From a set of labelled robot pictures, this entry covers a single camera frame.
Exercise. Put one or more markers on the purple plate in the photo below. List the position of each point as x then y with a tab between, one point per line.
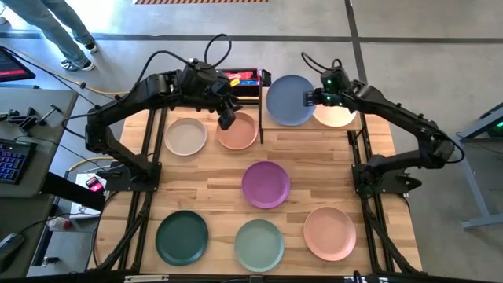
266	184

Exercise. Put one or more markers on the black aluminium frame rail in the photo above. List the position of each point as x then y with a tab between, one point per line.
162	129
355	149

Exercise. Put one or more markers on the sage green plate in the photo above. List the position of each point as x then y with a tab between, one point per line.
259	245

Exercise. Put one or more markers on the black table edge rail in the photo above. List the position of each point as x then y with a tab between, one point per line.
298	278

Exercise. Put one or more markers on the monitor with red screen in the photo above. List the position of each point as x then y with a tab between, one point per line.
12	67

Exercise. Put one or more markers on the black metal clamp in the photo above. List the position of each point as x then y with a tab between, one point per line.
12	115
29	120

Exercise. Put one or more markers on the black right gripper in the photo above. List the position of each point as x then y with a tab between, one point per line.
336	99

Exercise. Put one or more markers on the black storage bin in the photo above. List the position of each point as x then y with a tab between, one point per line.
247	92

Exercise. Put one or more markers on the keyboard with blue backlight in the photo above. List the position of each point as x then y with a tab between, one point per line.
13	161

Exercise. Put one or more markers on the blue plate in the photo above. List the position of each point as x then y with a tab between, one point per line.
288	100

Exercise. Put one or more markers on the terracotta orange plate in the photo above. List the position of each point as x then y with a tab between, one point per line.
241	135

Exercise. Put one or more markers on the dark green plate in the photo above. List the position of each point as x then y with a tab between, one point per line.
182	237

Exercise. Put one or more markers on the blue packet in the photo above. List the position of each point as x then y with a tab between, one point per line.
248	82

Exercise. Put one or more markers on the black device with green light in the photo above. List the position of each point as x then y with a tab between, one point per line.
493	118

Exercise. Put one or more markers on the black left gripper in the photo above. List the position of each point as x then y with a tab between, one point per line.
227	96

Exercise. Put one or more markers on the black computer mouse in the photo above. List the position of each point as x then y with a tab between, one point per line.
11	243

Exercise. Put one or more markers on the person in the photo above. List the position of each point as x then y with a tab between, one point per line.
51	31

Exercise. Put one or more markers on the grey metal stand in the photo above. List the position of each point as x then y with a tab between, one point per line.
481	221

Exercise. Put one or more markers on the pink phone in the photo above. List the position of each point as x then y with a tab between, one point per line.
94	184

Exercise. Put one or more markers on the grey side table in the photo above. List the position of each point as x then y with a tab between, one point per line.
45	157

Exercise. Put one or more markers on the beige grey plate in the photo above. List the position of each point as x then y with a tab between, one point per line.
185	136

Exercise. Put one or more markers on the red packet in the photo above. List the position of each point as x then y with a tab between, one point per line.
243	74

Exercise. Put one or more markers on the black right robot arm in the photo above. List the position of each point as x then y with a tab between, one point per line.
393	108

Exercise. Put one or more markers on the cream plate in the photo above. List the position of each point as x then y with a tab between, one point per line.
334	117

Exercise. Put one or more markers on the black flat bar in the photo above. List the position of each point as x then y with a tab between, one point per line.
70	191

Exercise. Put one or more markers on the white bottle with red cap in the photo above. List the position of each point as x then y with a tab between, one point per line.
59	224

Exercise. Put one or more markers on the salmon pink plate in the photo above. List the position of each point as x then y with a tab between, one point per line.
329	234

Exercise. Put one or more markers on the white paper sheet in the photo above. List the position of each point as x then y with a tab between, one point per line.
80	178

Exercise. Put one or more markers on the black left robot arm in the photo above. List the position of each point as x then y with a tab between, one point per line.
129	98

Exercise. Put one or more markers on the small yellow item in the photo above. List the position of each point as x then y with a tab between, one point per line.
234	82

